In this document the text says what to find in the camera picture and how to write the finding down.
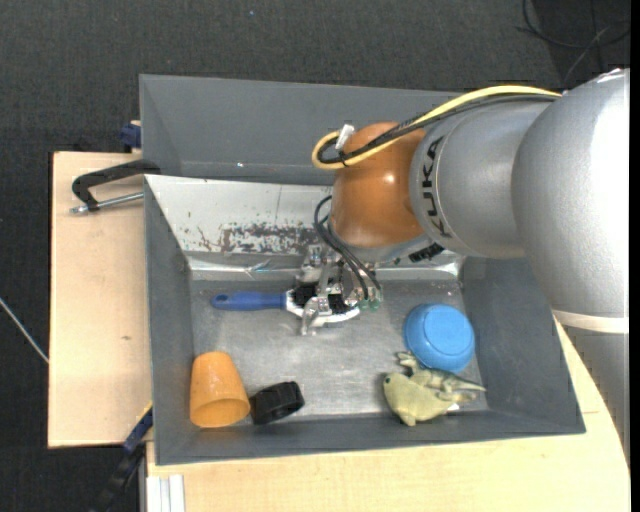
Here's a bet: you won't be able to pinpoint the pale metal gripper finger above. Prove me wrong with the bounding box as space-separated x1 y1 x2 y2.
298 297 320 336
309 298 333 336

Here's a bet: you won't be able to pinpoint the grey metal bin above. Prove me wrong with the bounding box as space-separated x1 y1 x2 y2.
138 73 587 466

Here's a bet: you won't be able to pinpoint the orange plastic cup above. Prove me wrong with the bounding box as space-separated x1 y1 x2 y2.
188 350 252 429

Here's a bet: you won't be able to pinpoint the blue plastic bowl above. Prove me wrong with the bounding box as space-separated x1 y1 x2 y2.
402 302 477 374

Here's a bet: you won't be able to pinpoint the green plush toy animal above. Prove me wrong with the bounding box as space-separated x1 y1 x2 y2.
381 350 488 428

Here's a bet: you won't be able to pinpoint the pale wood board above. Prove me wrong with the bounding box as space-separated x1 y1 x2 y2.
47 151 154 449

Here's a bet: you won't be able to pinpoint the blue handled dish brush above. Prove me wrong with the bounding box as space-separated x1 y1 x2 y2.
210 283 362 325

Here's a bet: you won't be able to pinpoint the black ring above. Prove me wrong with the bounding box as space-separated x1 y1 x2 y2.
248 380 307 427

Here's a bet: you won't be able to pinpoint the black cylinder on white bracket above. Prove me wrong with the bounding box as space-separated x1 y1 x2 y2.
407 244 447 265

